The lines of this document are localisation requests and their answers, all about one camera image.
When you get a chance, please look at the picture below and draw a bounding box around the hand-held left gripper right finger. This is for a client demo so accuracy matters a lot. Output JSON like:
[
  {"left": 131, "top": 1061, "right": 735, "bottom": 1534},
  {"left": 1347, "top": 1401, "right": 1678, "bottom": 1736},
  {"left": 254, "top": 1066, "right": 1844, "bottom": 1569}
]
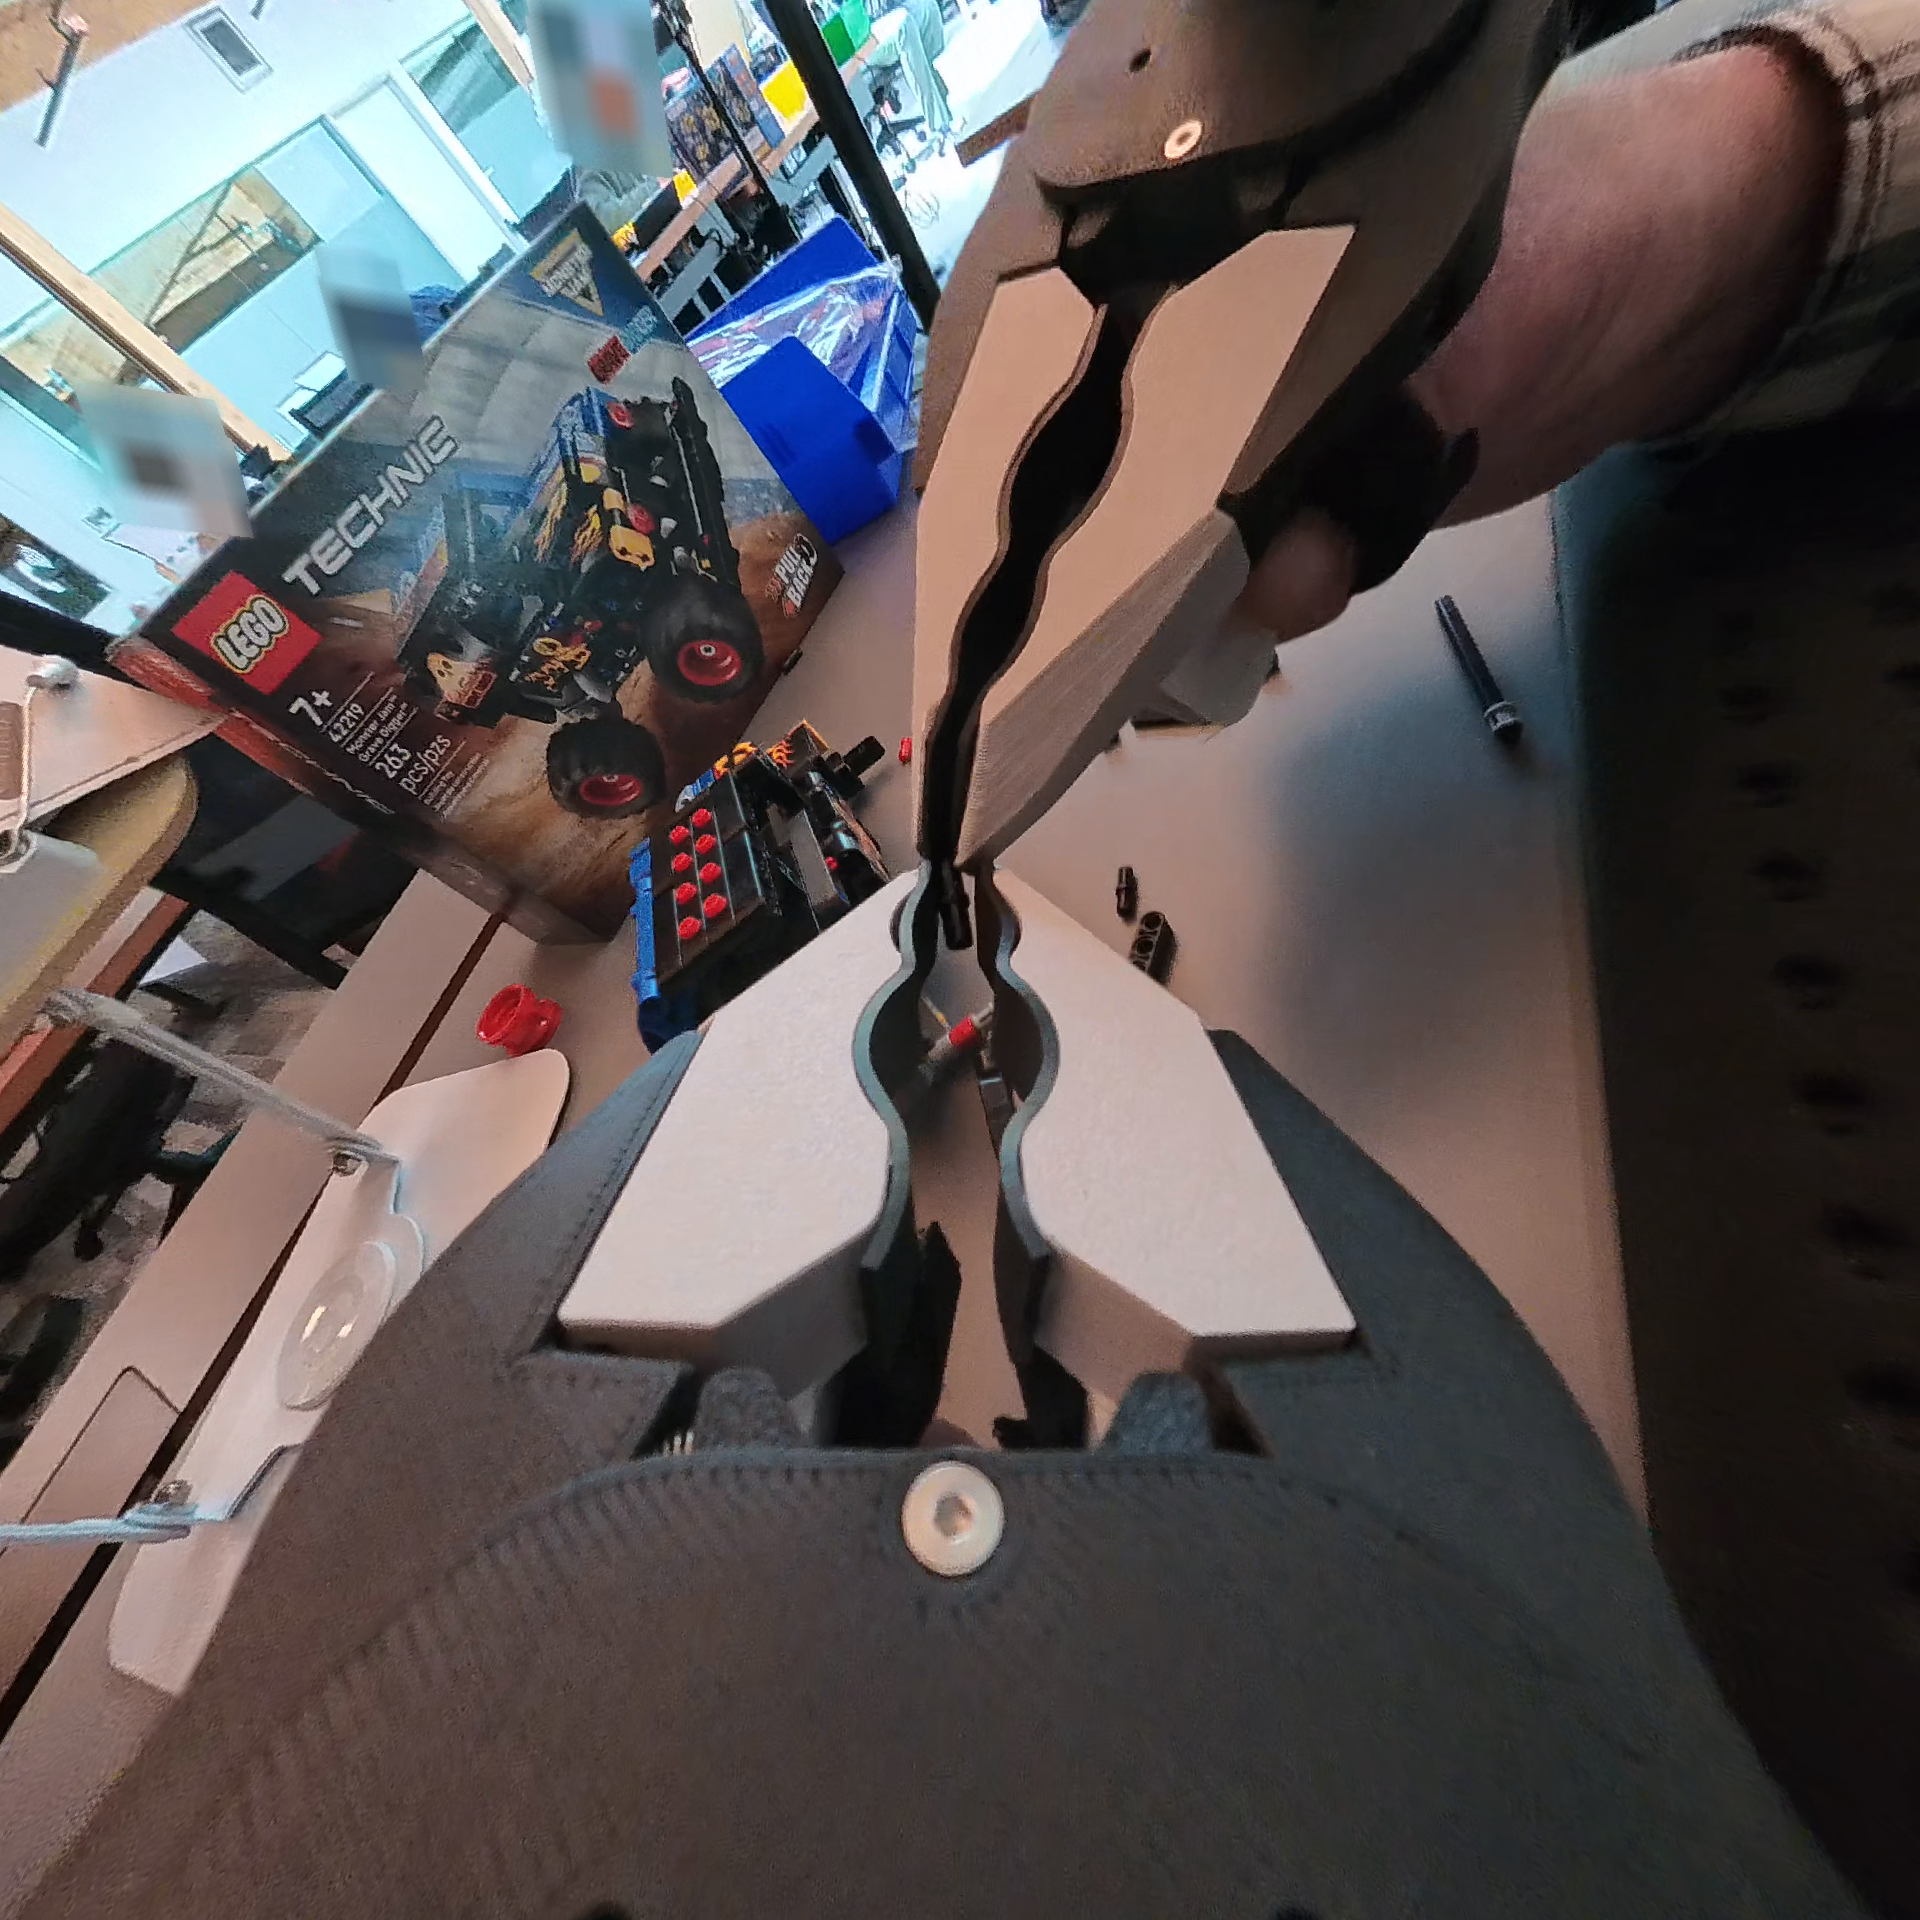
[{"left": 976, "top": 869, "right": 1358, "bottom": 1367}]

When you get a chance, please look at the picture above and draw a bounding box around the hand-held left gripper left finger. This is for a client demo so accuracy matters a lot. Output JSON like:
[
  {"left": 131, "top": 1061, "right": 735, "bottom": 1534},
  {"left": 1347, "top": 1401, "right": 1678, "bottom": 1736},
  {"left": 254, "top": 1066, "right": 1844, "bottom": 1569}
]
[{"left": 556, "top": 876, "right": 939, "bottom": 1363}]

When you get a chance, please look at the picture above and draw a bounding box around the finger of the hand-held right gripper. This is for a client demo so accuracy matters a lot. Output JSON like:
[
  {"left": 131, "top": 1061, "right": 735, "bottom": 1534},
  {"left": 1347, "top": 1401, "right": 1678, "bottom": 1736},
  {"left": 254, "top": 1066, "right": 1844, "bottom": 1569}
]
[
  {"left": 958, "top": 222, "right": 1361, "bottom": 872},
  {"left": 908, "top": 264, "right": 1146, "bottom": 872}
]

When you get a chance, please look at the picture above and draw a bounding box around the flame-printed toy truck model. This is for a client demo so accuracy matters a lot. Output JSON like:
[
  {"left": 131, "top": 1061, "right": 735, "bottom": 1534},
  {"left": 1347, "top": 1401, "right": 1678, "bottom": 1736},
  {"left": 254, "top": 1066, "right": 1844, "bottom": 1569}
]
[{"left": 626, "top": 717, "right": 903, "bottom": 1055}]

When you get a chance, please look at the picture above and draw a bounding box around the building instruction booklet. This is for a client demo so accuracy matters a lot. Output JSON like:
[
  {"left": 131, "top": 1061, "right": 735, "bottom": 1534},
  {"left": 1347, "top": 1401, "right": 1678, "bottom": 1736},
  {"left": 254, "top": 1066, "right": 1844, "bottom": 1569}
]
[{"left": 0, "top": 647, "right": 227, "bottom": 822}]

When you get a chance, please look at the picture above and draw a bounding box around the person's right forearm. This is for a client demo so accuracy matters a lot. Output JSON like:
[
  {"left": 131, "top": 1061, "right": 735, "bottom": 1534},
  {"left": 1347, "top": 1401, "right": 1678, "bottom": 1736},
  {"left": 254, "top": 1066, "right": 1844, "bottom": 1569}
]
[{"left": 1678, "top": 0, "right": 1920, "bottom": 445}]

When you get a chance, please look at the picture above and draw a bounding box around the grey desk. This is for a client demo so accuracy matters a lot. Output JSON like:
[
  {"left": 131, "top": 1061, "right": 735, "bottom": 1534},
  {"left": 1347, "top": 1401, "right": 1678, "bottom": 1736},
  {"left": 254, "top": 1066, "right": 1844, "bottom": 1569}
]
[{"left": 0, "top": 481, "right": 1652, "bottom": 1801}]

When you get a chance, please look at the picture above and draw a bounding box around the person's right hand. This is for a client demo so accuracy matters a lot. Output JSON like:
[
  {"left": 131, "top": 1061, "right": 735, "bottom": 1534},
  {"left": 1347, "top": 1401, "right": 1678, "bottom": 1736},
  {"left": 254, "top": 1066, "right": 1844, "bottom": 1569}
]
[{"left": 1241, "top": 45, "right": 1851, "bottom": 651}]

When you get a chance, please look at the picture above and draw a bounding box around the blue storage bin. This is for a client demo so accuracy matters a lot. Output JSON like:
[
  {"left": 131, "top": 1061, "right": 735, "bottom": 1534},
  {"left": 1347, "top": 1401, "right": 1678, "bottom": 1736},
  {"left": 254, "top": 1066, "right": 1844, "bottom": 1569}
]
[{"left": 681, "top": 215, "right": 920, "bottom": 544}]

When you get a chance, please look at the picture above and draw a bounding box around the clear plastic bag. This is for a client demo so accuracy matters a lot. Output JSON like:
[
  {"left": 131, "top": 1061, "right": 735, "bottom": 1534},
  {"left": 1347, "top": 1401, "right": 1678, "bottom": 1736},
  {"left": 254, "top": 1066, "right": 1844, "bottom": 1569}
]
[{"left": 696, "top": 268, "right": 920, "bottom": 438}]

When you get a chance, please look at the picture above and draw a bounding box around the white book stand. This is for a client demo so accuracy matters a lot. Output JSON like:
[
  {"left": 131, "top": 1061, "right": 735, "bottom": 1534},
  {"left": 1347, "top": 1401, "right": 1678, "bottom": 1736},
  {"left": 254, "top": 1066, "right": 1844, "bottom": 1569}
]
[{"left": 0, "top": 647, "right": 576, "bottom": 1701}]

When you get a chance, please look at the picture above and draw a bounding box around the black pole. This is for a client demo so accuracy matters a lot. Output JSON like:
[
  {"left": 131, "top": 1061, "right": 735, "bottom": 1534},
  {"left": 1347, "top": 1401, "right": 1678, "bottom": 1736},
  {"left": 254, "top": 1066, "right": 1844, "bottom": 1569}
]
[{"left": 760, "top": 0, "right": 944, "bottom": 329}]

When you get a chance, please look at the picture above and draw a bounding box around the short black axle with stop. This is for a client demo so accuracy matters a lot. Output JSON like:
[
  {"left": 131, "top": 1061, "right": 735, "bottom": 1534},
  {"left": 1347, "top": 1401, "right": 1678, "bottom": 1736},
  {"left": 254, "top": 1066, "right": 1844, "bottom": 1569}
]
[{"left": 1435, "top": 595, "right": 1526, "bottom": 748}]

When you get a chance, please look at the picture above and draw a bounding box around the toy truck set box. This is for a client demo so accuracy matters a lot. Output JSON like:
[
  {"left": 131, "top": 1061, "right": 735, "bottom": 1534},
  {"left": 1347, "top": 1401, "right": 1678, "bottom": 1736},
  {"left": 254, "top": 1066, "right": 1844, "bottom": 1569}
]
[{"left": 100, "top": 198, "right": 848, "bottom": 946}]

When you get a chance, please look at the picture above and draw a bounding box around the dark perforated panel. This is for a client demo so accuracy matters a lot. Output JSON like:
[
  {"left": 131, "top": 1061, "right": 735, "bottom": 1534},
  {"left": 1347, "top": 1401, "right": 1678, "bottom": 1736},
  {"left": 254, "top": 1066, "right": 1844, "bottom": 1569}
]
[{"left": 1547, "top": 435, "right": 1920, "bottom": 1832}]

